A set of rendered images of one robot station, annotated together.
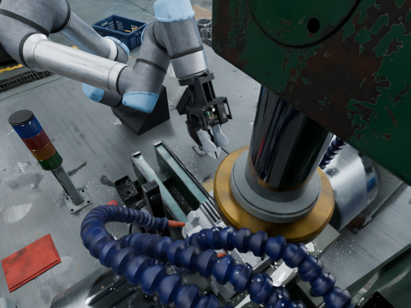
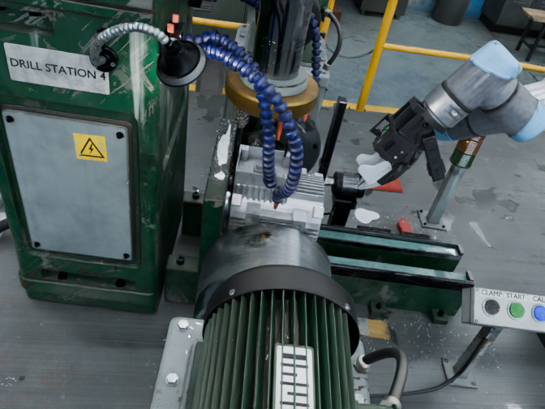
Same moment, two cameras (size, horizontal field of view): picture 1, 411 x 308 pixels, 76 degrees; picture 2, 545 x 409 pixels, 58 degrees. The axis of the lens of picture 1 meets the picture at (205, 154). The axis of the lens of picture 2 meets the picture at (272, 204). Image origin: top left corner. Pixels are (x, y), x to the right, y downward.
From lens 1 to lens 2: 1.09 m
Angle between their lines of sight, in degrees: 77
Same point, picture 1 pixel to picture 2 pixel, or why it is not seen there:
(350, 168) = (245, 262)
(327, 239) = (211, 188)
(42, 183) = (474, 209)
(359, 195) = (212, 269)
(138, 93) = not seen: hidden behind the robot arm
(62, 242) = (387, 195)
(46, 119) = not seen: outside the picture
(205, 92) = (408, 119)
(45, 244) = (392, 186)
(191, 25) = (465, 68)
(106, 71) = not seen: hidden behind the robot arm
